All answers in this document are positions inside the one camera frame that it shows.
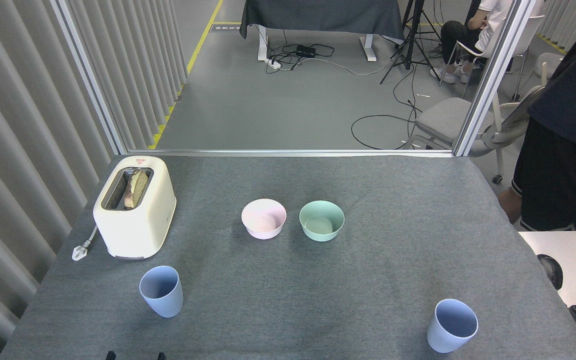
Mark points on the toast bread slice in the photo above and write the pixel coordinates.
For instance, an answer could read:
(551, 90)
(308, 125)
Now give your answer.
(137, 187)

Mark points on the white power strip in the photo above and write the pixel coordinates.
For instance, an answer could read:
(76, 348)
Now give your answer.
(273, 63)

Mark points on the silver horizontal rail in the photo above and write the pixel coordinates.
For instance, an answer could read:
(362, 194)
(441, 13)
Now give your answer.
(288, 152)

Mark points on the grey mesh office chair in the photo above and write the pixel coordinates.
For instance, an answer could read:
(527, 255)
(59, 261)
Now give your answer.
(548, 62)

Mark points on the dark cloth covered table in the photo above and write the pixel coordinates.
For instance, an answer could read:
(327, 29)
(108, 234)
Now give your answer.
(318, 15)

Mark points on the grey table cloth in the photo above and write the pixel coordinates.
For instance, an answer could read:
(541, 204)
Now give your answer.
(393, 260)

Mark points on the standing person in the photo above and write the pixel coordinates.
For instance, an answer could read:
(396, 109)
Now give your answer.
(568, 125)

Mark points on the pink bowl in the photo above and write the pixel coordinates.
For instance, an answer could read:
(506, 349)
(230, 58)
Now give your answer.
(264, 225)

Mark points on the grey seat office chair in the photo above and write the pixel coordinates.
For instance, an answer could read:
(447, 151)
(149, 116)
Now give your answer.
(443, 117)

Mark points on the black tripod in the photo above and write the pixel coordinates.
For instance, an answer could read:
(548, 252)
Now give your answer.
(408, 45)

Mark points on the slanted silver post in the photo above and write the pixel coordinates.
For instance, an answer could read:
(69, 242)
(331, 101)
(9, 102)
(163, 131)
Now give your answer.
(90, 80)
(493, 75)

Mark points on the seated person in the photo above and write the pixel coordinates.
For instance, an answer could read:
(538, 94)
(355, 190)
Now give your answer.
(460, 35)

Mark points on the black computer mouse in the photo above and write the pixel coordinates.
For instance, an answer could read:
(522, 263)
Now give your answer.
(550, 271)

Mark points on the white chair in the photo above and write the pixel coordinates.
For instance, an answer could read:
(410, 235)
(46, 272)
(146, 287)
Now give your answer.
(468, 52)

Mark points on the black power strip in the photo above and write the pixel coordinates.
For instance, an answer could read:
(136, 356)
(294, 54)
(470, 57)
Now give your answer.
(306, 50)

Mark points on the blue plastic cup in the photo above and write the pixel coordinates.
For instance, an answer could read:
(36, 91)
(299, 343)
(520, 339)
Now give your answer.
(164, 301)
(443, 340)

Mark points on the green bowl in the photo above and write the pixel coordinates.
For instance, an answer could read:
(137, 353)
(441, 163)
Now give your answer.
(321, 227)

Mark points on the cream white toaster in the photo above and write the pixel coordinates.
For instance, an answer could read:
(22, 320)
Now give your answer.
(140, 230)

